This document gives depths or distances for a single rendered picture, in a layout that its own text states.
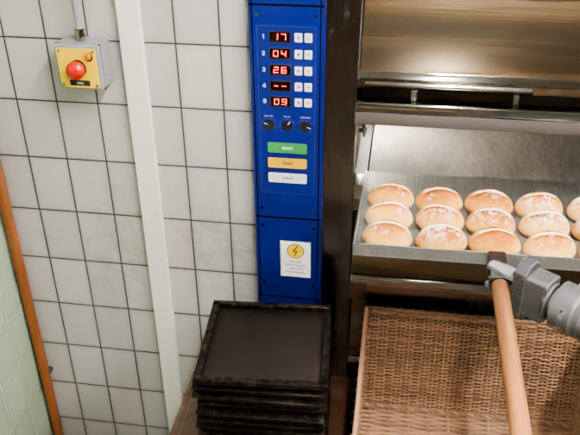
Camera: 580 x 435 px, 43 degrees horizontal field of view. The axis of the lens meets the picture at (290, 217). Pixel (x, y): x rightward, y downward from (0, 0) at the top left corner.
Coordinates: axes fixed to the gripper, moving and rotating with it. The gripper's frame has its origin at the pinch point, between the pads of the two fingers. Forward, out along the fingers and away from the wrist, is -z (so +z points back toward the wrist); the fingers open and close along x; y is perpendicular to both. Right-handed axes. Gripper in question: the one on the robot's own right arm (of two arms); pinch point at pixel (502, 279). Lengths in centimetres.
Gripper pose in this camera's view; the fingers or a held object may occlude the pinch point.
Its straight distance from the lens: 142.6
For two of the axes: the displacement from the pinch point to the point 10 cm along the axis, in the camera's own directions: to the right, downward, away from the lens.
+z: 7.2, 3.5, -6.0
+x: 0.2, 8.6, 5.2
